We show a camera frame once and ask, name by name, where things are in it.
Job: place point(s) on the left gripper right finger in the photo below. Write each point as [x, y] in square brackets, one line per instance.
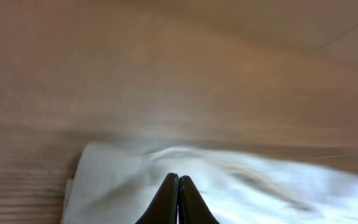
[192, 209]

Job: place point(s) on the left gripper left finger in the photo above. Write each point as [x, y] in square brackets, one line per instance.
[163, 208]

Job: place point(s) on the beige cotton shorts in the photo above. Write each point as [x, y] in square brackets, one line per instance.
[114, 184]

